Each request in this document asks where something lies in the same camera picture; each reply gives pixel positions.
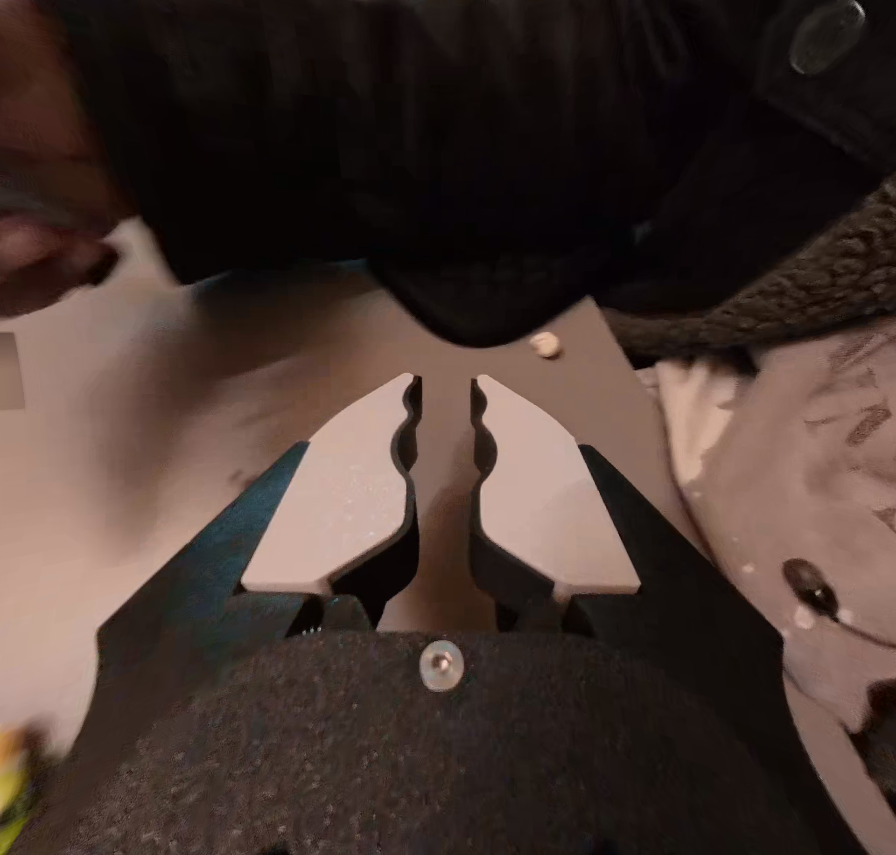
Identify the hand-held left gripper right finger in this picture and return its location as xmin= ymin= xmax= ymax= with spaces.
xmin=468 ymin=375 xmax=642 ymax=617

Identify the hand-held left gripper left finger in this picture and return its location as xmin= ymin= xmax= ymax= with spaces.
xmin=240 ymin=373 xmax=422 ymax=619

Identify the person's right forearm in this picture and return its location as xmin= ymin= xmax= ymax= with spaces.
xmin=82 ymin=0 xmax=662 ymax=351

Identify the person's right hand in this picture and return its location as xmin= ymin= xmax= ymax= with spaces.
xmin=0 ymin=0 xmax=123 ymax=319

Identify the person's pale printed shirt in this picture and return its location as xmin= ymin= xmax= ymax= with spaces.
xmin=650 ymin=315 xmax=896 ymax=855

